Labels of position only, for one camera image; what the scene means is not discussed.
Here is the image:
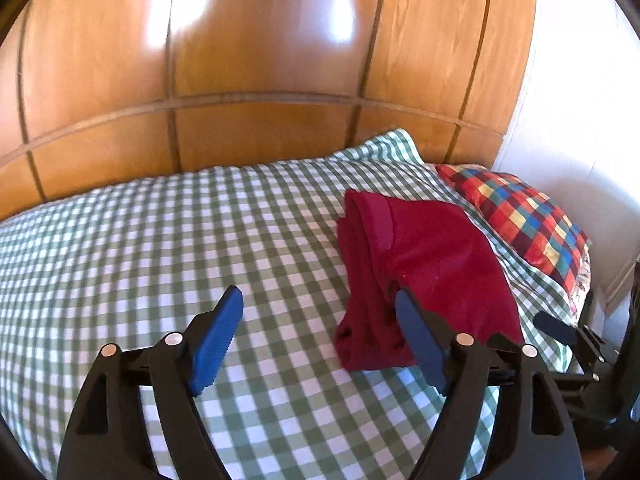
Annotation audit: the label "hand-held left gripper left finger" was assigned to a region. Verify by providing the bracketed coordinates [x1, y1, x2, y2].
[56, 285, 245, 480]

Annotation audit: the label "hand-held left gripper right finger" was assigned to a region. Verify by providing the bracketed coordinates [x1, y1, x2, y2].
[395, 287, 584, 480]

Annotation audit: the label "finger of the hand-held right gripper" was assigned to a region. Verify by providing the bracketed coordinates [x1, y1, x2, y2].
[488, 332, 521, 354]
[533, 312, 581, 349]

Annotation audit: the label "dark red pants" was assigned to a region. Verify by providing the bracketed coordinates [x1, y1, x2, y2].
[333, 188, 524, 372]

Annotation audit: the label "bed with green checked sheet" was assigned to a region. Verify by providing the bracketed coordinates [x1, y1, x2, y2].
[0, 129, 593, 480]

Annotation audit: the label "multicoloured checked pillow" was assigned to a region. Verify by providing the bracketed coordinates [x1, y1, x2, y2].
[435, 163, 594, 317]

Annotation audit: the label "wooden panelled wardrobe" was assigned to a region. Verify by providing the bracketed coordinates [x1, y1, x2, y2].
[0, 0, 539, 222]

